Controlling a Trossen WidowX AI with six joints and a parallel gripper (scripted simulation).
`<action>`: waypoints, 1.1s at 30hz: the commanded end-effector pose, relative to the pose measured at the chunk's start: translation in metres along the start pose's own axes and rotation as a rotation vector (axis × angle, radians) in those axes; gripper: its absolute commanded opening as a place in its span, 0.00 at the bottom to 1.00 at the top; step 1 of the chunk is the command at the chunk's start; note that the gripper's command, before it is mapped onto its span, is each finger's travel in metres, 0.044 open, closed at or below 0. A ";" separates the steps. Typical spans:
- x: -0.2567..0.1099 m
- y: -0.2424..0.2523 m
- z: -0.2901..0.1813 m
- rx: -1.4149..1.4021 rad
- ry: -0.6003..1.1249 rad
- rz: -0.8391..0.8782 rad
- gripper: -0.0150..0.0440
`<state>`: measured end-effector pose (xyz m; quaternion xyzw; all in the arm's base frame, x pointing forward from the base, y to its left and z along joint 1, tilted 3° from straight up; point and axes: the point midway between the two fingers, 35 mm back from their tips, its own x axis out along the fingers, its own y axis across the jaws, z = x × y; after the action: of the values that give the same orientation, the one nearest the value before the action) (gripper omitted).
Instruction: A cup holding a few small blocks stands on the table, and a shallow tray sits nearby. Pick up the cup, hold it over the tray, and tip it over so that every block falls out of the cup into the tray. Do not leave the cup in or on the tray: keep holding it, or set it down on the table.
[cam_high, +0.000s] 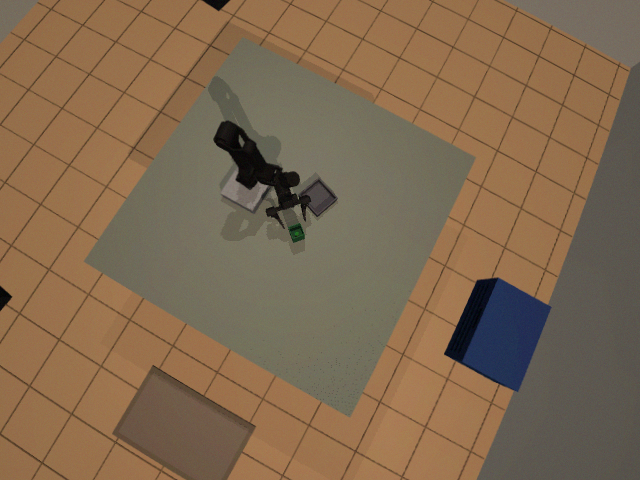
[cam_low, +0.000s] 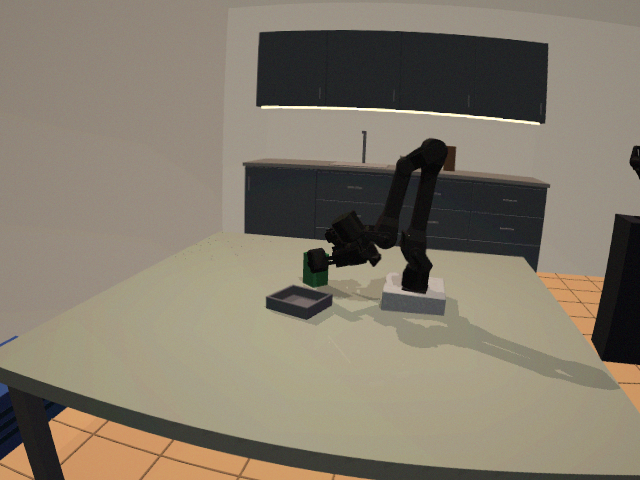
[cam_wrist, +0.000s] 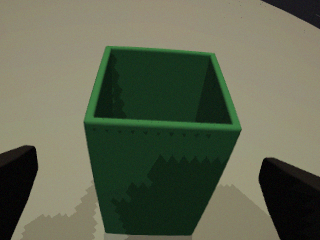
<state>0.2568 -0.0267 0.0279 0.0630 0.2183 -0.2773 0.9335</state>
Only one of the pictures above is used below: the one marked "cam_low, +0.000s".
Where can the green square cup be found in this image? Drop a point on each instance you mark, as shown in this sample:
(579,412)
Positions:
(313,279)

